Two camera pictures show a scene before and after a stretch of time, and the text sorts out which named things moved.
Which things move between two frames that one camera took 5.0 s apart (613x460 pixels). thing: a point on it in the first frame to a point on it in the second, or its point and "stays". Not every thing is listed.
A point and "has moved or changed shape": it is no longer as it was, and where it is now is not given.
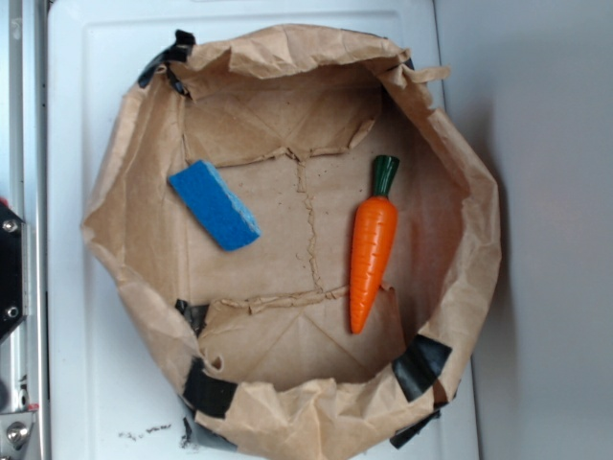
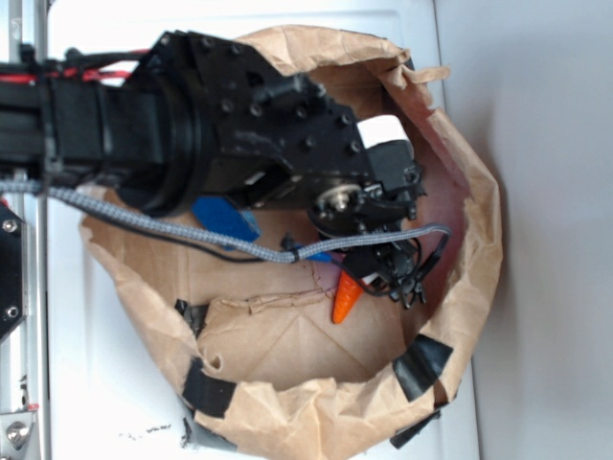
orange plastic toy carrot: [374, 241] has moved or changed shape
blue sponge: [215, 205] stays
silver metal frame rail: [25, 415] stays
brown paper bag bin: [263, 337] stays
